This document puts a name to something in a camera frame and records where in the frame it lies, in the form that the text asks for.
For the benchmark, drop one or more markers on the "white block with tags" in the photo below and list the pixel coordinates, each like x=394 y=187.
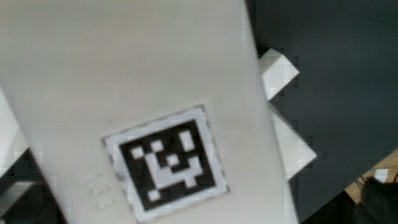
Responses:
x=129 y=78

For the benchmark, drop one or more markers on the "white cabinet body box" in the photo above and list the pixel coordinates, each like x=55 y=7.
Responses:
x=12 y=142

